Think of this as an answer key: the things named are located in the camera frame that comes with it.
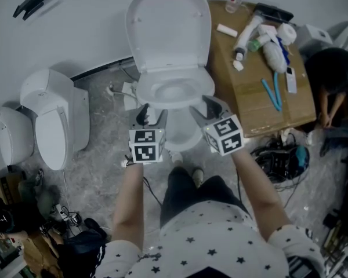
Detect person's right shoe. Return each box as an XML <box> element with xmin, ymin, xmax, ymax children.
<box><xmin>191</xmin><ymin>167</ymin><xmax>205</xmax><ymax>188</ymax></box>

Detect white rounded toilet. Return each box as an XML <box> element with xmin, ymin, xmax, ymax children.
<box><xmin>0</xmin><ymin>105</ymin><xmax>36</xmax><ymax>167</ymax></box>

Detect white tape roll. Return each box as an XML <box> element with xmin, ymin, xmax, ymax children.
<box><xmin>277</xmin><ymin>23</ymin><xmax>298</xmax><ymax>45</ymax></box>

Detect black bag with cables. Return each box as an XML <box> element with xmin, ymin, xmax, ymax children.
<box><xmin>251</xmin><ymin>143</ymin><xmax>310</xmax><ymax>185</ymax></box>

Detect blue tube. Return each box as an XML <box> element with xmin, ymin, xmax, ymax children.
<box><xmin>260</xmin><ymin>78</ymin><xmax>282</xmax><ymax>112</ymax></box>
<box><xmin>273</xmin><ymin>71</ymin><xmax>283</xmax><ymax>107</ymax></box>

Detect person's shoe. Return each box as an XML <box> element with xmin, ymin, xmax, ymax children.
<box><xmin>191</xmin><ymin>167</ymin><xmax>205</xmax><ymax>188</ymax></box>
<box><xmin>169</xmin><ymin>151</ymin><xmax>184</xmax><ymax>167</ymax></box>

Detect black wall bracket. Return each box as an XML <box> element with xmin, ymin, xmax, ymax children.
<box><xmin>12</xmin><ymin>0</ymin><xmax>52</xmax><ymax>21</ymax></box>

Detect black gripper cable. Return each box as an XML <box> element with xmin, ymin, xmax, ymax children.
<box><xmin>143</xmin><ymin>176</ymin><xmax>164</xmax><ymax>207</ymax></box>

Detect white power strip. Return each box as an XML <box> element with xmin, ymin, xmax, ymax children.
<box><xmin>53</xmin><ymin>203</ymin><xmax>82</xmax><ymax>226</ymax></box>

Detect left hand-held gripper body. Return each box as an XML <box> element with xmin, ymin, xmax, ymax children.
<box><xmin>128</xmin><ymin>113</ymin><xmax>169</xmax><ymax>164</ymax></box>

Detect black trousers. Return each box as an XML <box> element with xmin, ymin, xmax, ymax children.
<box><xmin>159</xmin><ymin>166</ymin><xmax>250</xmax><ymax>228</ymax></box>

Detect large cardboard box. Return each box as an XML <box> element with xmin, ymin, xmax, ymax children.
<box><xmin>206</xmin><ymin>0</ymin><xmax>317</xmax><ymax>139</ymax></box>

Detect black flat device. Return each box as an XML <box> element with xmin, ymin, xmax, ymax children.
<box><xmin>254</xmin><ymin>2</ymin><xmax>295</xmax><ymax>23</ymax></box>

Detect white plastic pipe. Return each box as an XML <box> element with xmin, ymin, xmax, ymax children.
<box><xmin>233</xmin><ymin>15</ymin><xmax>264</xmax><ymax>61</ymax></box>

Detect small white roll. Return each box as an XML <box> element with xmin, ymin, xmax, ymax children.
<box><xmin>216</xmin><ymin>23</ymin><xmax>238</xmax><ymax>38</ymax></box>

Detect white smart toilet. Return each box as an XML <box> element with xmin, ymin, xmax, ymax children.
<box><xmin>19</xmin><ymin>67</ymin><xmax>91</xmax><ymax>171</ymax></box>

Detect white toilet seat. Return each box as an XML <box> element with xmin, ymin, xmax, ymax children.
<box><xmin>125</xmin><ymin>0</ymin><xmax>213</xmax><ymax>75</ymax></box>

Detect black backpack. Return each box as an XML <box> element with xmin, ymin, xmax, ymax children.
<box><xmin>57</xmin><ymin>217</ymin><xmax>108</xmax><ymax>278</ymax></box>

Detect small cardboard box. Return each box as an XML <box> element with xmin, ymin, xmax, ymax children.
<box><xmin>0</xmin><ymin>170</ymin><xmax>27</xmax><ymax>206</ymax></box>

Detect white toilet bowl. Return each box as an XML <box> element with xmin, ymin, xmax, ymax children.
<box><xmin>135</xmin><ymin>67</ymin><xmax>216</xmax><ymax>153</ymax></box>

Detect white wrapped bundle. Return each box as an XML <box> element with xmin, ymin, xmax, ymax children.
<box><xmin>262</xmin><ymin>40</ymin><xmax>288</xmax><ymax>74</ymax></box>

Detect white square box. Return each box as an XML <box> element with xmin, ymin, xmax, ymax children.
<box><xmin>295</xmin><ymin>24</ymin><xmax>334</xmax><ymax>58</ymax></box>

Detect white remote control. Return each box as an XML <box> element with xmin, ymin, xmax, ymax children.
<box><xmin>285</xmin><ymin>66</ymin><xmax>298</xmax><ymax>94</ymax></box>

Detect person's left shoe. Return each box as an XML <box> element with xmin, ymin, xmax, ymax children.
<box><xmin>169</xmin><ymin>151</ymin><xmax>184</xmax><ymax>167</ymax></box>

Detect person's right forearm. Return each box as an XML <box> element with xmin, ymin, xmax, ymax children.
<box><xmin>230</xmin><ymin>148</ymin><xmax>291</xmax><ymax>242</ymax></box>

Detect white star-patterned shirt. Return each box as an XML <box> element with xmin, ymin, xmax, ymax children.
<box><xmin>94</xmin><ymin>200</ymin><xmax>327</xmax><ymax>278</ymax></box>

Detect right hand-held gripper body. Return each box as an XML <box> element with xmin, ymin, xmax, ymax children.
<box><xmin>201</xmin><ymin>112</ymin><xmax>245</xmax><ymax>156</ymax></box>

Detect person's left forearm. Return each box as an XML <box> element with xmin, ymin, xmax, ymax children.
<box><xmin>112</xmin><ymin>161</ymin><xmax>146</xmax><ymax>244</ymax></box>

